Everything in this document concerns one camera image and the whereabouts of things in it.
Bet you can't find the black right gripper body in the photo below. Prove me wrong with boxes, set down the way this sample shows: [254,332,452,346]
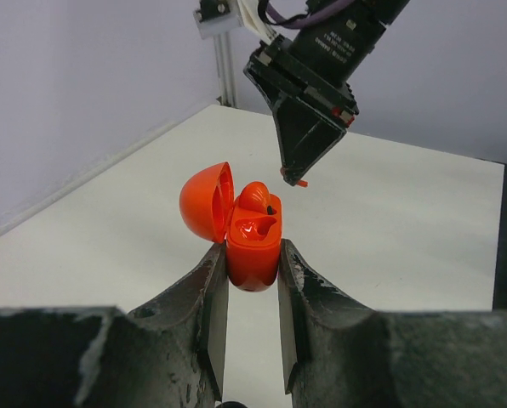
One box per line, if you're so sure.
[248,36,359,128]

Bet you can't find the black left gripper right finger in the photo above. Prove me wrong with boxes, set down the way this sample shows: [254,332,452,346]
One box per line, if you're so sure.
[277,240,507,407]

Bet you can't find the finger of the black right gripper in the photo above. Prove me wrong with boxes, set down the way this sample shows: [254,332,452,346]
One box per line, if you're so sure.
[244,64,348,186]

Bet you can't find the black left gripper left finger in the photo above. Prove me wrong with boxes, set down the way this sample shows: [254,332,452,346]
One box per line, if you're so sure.
[0,244,229,407]

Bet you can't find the orange earbud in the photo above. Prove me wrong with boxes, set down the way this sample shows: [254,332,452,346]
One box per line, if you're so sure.
[238,181,275,215]
[280,167,308,188]

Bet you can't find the orange earbud charging case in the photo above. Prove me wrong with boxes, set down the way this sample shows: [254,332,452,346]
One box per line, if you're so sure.
[179,161,283,292]

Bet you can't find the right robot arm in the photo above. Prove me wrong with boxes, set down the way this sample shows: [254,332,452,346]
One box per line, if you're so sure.
[244,0,407,186]

